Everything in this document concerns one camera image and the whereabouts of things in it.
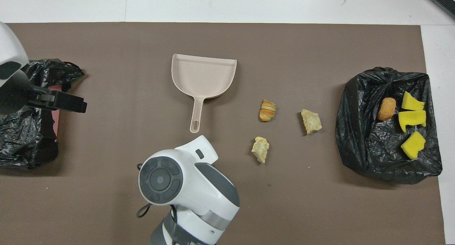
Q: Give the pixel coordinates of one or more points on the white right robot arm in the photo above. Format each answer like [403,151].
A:
[192,181]

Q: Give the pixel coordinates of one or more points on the orange striped toy croissant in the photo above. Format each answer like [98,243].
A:
[267,110]

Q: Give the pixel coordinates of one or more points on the black bag over pink bin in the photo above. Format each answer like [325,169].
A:
[21,142]

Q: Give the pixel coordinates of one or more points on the beige plastic dustpan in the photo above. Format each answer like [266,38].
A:
[204,78]

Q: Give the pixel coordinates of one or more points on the large brown table mat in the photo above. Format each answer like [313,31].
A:
[227,38]

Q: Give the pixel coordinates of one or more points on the brown toy bread roll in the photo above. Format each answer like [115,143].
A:
[386,109]

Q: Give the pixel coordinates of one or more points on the yellow sponge piece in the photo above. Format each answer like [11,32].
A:
[413,145]
[411,120]
[412,102]

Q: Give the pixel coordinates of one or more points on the right black trash bag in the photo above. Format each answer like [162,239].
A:
[366,138]

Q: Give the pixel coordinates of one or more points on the pale beige foam chunk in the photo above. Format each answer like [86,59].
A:
[260,149]
[311,122]

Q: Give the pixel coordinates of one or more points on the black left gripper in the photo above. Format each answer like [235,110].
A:
[16,95]

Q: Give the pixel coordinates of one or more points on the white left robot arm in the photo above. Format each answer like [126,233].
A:
[10,46]

